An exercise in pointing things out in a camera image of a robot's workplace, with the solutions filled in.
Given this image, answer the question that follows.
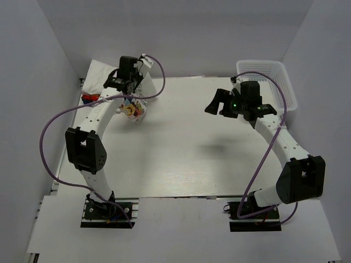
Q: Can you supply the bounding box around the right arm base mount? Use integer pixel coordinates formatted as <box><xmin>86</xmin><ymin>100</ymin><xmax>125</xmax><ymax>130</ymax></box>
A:
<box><xmin>222</xmin><ymin>199</ymin><xmax>282</xmax><ymax>232</ymax></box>

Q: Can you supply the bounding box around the red printed t shirt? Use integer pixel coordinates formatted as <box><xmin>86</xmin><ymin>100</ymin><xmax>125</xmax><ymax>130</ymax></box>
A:
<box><xmin>81</xmin><ymin>94</ymin><xmax>100</xmax><ymax>105</ymax></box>

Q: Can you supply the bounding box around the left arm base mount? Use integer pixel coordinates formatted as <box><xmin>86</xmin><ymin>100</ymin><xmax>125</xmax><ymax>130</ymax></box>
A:
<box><xmin>80</xmin><ymin>195</ymin><xmax>139</xmax><ymax>229</ymax></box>

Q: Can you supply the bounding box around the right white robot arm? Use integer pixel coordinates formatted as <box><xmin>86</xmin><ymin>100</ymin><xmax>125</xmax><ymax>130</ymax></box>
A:
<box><xmin>205</xmin><ymin>81</ymin><xmax>326</xmax><ymax>208</ymax></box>

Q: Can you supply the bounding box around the white plastic basket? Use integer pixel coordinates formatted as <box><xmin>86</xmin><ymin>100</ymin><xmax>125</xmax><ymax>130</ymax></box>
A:
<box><xmin>236</xmin><ymin>60</ymin><xmax>298</xmax><ymax>115</ymax></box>

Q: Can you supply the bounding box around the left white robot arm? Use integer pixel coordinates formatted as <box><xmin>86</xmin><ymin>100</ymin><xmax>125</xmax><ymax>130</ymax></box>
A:
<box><xmin>65</xmin><ymin>56</ymin><xmax>148</xmax><ymax>203</ymax></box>

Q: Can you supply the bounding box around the white t shirt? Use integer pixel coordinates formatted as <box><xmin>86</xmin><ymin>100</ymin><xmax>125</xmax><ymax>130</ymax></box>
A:
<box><xmin>117</xmin><ymin>73</ymin><xmax>156</xmax><ymax>123</ymax></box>
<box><xmin>82</xmin><ymin>60</ymin><xmax>117</xmax><ymax>95</ymax></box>

